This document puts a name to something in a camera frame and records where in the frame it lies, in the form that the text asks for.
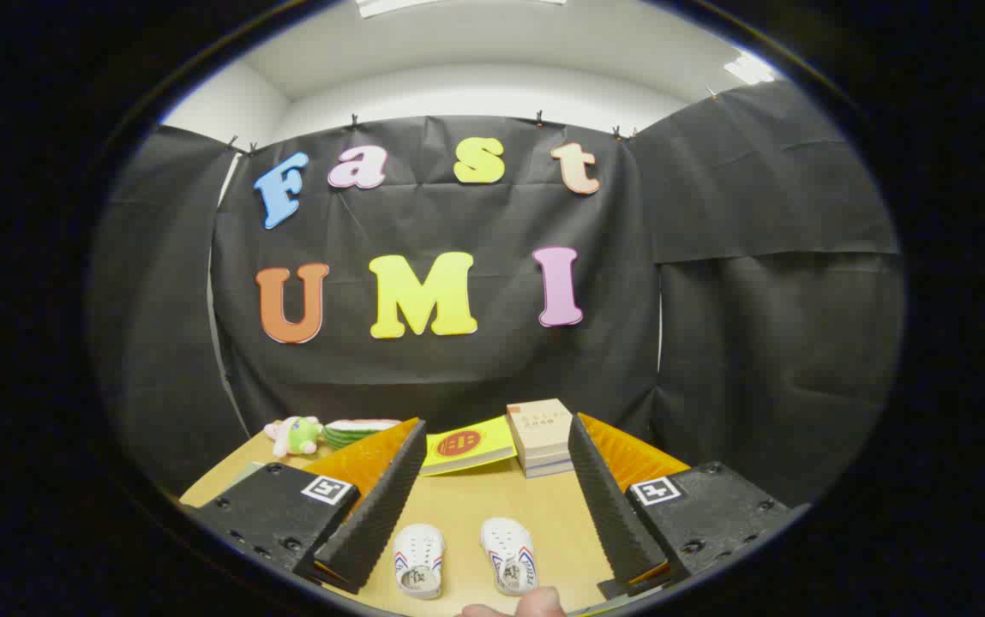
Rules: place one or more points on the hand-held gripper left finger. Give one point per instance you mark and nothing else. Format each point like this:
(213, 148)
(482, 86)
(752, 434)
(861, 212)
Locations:
(381, 514)

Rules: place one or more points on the tan book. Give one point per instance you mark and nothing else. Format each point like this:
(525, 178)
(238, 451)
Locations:
(539, 424)

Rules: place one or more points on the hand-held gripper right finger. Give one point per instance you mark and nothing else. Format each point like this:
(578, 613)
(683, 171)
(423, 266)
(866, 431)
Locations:
(612, 514)

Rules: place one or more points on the white canvas shoe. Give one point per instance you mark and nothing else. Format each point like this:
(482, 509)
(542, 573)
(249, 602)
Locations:
(419, 548)
(505, 540)

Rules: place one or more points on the grey-blue book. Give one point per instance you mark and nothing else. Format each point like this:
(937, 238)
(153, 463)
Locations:
(550, 473)

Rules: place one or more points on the watermelon slice plush toy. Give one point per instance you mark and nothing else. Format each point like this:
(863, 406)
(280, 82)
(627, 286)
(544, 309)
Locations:
(351, 435)

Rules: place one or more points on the pink and green plush toy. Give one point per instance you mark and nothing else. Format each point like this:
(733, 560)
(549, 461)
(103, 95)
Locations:
(299, 435)

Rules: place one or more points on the white book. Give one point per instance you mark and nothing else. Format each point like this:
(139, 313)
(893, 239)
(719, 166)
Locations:
(548, 464)

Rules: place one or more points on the ceiling light panel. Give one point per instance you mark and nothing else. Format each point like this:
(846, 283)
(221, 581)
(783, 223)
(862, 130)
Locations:
(749, 68)
(389, 7)

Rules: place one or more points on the yellow book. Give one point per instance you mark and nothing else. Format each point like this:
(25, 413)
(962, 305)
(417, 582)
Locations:
(466, 446)

